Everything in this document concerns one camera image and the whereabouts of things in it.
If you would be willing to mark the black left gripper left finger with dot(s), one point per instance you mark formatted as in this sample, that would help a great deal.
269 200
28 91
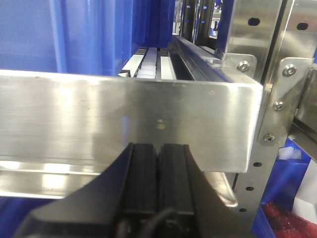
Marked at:
127 188

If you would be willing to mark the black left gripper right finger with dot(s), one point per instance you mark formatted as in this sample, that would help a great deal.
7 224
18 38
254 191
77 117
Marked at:
198 211

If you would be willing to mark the stainless steel shelf beam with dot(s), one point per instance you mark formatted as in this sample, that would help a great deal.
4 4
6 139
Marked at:
58 131

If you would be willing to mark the blue bin lower right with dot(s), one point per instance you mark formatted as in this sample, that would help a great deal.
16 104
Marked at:
292 185

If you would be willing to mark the white roller track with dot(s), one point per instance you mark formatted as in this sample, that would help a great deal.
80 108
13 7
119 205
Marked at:
149 63

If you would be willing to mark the large blue plastic tote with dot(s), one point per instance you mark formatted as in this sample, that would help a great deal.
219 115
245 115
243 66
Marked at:
80 36

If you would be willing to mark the steel shelf upright post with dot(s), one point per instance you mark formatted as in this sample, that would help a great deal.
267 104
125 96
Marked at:
282 36

